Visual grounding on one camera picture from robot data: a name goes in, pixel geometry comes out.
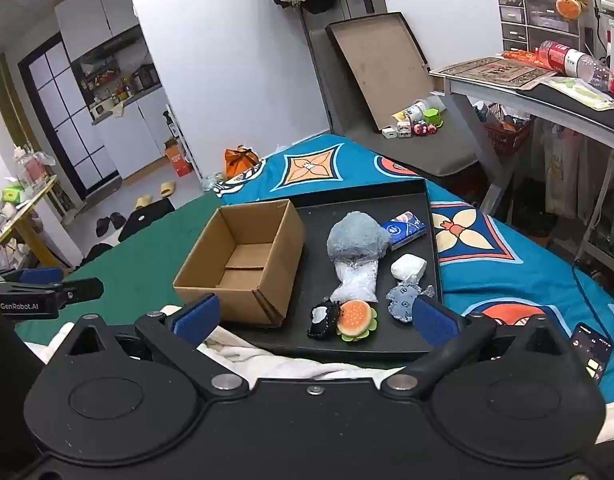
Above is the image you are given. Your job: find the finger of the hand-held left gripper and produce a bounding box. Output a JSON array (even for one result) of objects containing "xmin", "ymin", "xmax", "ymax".
[
  {"xmin": 53, "ymin": 278, "xmax": 106, "ymax": 307},
  {"xmin": 0, "ymin": 267, "xmax": 65, "ymax": 287}
]

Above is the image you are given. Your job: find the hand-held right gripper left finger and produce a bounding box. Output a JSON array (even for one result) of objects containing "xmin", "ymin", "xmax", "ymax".
[{"xmin": 62, "ymin": 293, "xmax": 250, "ymax": 401}]

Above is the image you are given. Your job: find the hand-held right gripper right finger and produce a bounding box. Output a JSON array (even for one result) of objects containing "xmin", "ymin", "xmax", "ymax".
[{"xmin": 379, "ymin": 294, "xmax": 570, "ymax": 401}]

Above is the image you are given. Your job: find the brown cardboard box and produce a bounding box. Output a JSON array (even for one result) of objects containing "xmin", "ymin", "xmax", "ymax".
[{"xmin": 173, "ymin": 199, "xmax": 306, "ymax": 329}]

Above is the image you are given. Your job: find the white soft bun toy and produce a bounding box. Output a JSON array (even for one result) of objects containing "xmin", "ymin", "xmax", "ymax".
[{"xmin": 390, "ymin": 254, "xmax": 428, "ymax": 284}]

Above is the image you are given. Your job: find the clear plastic bag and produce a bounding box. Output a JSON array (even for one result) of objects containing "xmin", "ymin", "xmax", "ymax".
[{"xmin": 329, "ymin": 255, "xmax": 380, "ymax": 305}]

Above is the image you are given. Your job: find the grey fluffy plush toy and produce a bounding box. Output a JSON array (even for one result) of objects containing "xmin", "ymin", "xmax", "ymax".
[{"xmin": 327, "ymin": 211, "xmax": 392, "ymax": 263}]

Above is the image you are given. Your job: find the black tray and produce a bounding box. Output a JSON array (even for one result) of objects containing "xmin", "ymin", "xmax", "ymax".
[{"xmin": 222, "ymin": 177, "xmax": 445, "ymax": 364}]

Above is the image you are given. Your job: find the small grey plush toy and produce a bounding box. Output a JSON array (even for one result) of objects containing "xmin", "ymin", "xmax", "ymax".
[{"xmin": 386, "ymin": 281, "xmax": 436, "ymax": 322}]

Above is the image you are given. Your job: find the dark clothes pile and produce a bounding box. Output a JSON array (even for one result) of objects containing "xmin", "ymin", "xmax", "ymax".
[{"xmin": 81, "ymin": 242, "xmax": 121, "ymax": 267}]

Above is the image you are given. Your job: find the yellow side table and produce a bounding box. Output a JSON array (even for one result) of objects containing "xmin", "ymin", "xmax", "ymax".
[{"xmin": 0, "ymin": 175, "xmax": 68, "ymax": 272}]

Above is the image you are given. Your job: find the green blanket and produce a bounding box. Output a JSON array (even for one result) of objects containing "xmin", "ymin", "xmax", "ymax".
[{"xmin": 14, "ymin": 192, "xmax": 225, "ymax": 342}]

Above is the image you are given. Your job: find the burger plush toy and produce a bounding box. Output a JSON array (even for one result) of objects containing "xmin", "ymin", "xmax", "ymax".
[{"xmin": 336, "ymin": 300, "xmax": 378, "ymax": 345}]

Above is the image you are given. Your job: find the blue tissue packet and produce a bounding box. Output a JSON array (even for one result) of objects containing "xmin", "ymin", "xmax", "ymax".
[{"xmin": 380, "ymin": 211, "xmax": 428, "ymax": 252}]

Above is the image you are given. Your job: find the white cloth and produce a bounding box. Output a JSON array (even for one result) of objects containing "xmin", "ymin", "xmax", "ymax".
[{"xmin": 24, "ymin": 322, "xmax": 404, "ymax": 382}]

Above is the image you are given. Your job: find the small black plush toy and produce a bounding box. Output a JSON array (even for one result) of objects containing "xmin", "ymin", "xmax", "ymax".
[{"xmin": 308, "ymin": 299, "xmax": 342, "ymax": 336}]

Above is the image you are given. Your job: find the black grid sliding door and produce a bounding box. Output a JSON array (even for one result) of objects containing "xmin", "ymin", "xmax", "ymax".
[{"xmin": 18, "ymin": 32, "xmax": 123, "ymax": 201}]

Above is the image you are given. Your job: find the orange carton box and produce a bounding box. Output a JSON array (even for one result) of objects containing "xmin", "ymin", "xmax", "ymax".
[{"xmin": 164, "ymin": 139, "xmax": 194, "ymax": 177}]

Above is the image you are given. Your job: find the black smartphone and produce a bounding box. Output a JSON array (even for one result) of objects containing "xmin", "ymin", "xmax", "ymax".
[{"xmin": 569, "ymin": 322, "xmax": 614, "ymax": 386}]

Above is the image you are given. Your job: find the orange bag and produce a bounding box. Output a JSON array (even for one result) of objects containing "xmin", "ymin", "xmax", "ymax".
[{"xmin": 224, "ymin": 146, "xmax": 262, "ymax": 180}]

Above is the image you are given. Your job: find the white kitchen cabinet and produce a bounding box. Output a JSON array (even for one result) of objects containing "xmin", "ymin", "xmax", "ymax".
[{"xmin": 89, "ymin": 85, "xmax": 184, "ymax": 181}]

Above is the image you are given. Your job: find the white rack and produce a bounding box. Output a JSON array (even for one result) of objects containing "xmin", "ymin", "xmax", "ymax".
[{"xmin": 164, "ymin": 102, "xmax": 203, "ymax": 181}]

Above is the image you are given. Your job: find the beige tote bag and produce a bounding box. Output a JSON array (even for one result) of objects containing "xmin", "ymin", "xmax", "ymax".
[{"xmin": 542, "ymin": 125, "xmax": 593, "ymax": 221}]

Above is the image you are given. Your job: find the red basket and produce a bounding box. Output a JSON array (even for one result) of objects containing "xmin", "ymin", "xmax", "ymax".
[{"xmin": 484, "ymin": 102, "xmax": 536, "ymax": 156}]

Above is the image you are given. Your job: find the white jar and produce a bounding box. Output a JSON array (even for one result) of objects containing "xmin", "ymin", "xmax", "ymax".
[{"xmin": 393, "ymin": 100, "xmax": 428, "ymax": 123}]

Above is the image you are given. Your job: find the white desk with black top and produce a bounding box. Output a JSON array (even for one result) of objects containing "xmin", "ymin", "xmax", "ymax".
[{"xmin": 429, "ymin": 55, "xmax": 614, "ymax": 222}]

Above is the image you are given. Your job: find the printed cardboard sheet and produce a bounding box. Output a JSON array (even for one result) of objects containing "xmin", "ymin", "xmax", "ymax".
[{"xmin": 429, "ymin": 57, "xmax": 558, "ymax": 92}]

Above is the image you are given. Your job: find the framed brown board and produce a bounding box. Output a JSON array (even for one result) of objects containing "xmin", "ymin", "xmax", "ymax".
[{"xmin": 326, "ymin": 11, "xmax": 430, "ymax": 134}]

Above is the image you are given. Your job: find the green white packet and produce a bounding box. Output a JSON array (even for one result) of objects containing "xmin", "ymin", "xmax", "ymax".
[{"xmin": 547, "ymin": 77, "xmax": 614, "ymax": 111}]

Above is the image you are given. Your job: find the plastic bottle red label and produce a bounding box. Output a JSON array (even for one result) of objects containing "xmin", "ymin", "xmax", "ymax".
[{"xmin": 537, "ymin": 40, "xmax": 614, "ymax": 95}]

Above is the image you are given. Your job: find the grey drawer organizer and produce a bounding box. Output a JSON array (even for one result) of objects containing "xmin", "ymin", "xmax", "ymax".
[{"xmin": 497, "ymin": 0, "xmax": 586, "ymax": 54}]

